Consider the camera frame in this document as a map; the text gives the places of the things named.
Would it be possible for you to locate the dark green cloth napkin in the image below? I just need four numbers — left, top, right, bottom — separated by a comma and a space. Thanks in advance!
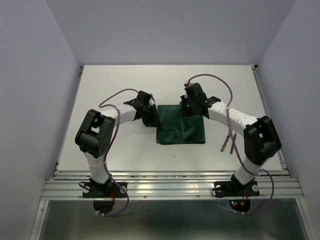
156, 105, 206, 145

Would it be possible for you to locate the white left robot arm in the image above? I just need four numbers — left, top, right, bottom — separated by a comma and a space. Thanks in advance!
75, 90, 160, 197

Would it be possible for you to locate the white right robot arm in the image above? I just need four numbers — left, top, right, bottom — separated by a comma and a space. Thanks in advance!
180, 83, 282, 195

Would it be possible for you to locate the steel fork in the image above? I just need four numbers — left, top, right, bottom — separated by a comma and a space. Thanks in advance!
220, 133, 231, 152

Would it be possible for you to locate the steel table knife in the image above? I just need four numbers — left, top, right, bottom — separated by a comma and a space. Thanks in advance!
229, 133, 237, 155

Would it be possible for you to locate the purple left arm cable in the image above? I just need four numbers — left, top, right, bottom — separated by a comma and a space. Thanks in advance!
94, 88, 141, 217

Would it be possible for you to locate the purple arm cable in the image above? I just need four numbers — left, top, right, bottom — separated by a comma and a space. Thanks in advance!
184, 73, 275, 216
94, 88, 141, 217

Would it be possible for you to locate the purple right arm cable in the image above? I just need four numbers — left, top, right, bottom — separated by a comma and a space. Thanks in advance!
184, 73, 275, 216

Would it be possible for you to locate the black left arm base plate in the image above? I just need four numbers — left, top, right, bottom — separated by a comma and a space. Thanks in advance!
78, 178, 126, 199

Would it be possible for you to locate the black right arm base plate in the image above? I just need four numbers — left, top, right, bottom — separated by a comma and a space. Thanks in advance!
211, 175, 260, 198

